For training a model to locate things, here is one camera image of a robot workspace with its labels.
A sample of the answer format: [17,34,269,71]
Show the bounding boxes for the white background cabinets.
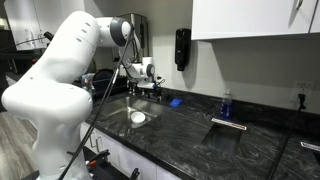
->
[3,0,86,52]

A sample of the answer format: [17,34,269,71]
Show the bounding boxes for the small chrome side faucet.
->
[125,79,133,97]

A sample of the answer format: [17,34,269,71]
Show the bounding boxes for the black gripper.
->
[148,85,165,102]

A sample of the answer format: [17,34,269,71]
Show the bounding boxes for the white wall cabinet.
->
[191,0,320,42]

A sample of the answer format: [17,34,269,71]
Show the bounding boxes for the steel paper towel dispenser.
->
[118,13,150,64]

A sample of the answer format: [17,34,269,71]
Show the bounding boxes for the chrome faucet lever red mark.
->
[131,87,147,98]

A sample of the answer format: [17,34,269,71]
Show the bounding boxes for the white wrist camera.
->
[137,82,158,90]

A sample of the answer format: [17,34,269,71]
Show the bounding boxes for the clear bottle blue liquid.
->
[220,89,234,121]

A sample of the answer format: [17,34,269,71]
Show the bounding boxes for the black camera on stand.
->
[43,30,55,42]

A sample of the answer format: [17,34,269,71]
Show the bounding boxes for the countertop trash chute opening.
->
[200,117,248,157]
[299,141,320,168]

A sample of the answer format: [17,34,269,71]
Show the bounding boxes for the black power cord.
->
[266,93,308,180]

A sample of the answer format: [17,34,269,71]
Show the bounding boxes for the black clamp orange grip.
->
[84,148,111,168]
[129,167,141,180]

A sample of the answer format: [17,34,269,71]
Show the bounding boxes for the black wall soap dispenser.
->
[174,28,192,72]

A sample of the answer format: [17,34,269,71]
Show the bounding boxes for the white cup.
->
[130,111,147,125]

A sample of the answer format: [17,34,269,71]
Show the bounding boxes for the wire dish rack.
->
[91,74,129,100]

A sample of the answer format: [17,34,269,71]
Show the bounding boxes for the round dinner plate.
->
[92,68,115,92]

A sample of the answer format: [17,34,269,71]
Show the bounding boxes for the white wall outlet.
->
[293,80,315,103]

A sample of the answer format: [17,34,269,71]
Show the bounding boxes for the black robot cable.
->
[57,24,138,180]

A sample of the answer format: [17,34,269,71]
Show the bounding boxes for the stainless steel sink basin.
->
[95,94,168,130]

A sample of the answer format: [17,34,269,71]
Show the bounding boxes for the blue sponge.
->
[168,98,184,108]

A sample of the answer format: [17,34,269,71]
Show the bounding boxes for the white base cabinet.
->
[79,121,198,180]

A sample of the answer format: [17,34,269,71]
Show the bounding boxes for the black background desk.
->
[0,48,44,75]

